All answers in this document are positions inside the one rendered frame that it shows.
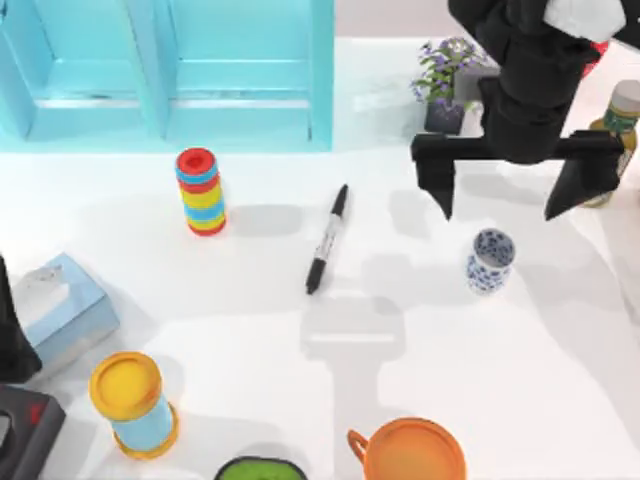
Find blue can yellow lid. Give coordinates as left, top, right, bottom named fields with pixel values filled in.
left=88, top=350, right=181, bottom=461

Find black bowl green contents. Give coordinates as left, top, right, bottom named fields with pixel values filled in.
left=213, top=455, right=308, bottom=480

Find light blue tissue box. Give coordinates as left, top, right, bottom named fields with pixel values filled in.
left=10, top=252, right=122, bottom=372

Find orange cup with handle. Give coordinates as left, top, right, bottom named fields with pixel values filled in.
left=346, top=416, right=469, bottom=480

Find potted plant purple flowers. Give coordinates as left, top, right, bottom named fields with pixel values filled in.
left=409, top=36, right=494, bottom=135

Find yellow green bottle grey cap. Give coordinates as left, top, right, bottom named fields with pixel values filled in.
left=583, top=79, right=640, bottom=209

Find stack of coloured rings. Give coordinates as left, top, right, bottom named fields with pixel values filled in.
left=174, top=147, right=228, bottom=238

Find blue and white cup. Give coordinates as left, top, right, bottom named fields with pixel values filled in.
left=465, top=227, right=517, bottom=297

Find black marker pen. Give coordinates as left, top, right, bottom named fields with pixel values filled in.
left=304, top=183, right=351, bottom=296

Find light blue rack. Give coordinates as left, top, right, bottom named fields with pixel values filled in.
left=0, top=0, right=335, bottom=154

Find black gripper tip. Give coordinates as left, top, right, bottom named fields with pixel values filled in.
left=0, top=254, right=44, bottom=385

